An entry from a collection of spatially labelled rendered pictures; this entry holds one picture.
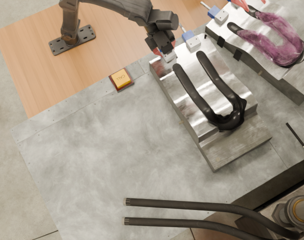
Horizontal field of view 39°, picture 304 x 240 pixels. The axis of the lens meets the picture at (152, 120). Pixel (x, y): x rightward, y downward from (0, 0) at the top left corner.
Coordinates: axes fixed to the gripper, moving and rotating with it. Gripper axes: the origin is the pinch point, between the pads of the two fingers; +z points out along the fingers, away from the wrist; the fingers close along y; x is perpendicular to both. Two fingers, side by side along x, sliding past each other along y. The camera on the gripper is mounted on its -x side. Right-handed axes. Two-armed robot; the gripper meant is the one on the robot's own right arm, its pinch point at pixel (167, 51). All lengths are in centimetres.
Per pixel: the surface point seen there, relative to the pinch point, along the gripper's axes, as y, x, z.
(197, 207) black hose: -21, -52, 21
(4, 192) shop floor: -120, 37, 64
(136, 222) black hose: -44, -45, 20
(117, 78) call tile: -22.7, 6.2, 4.1
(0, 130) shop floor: -107, 70, 54
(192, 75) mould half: 3.4, -8.8, 9.9
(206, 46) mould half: 14.6, -1.2, 8.6
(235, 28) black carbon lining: 29.3, 3.4, 14.3
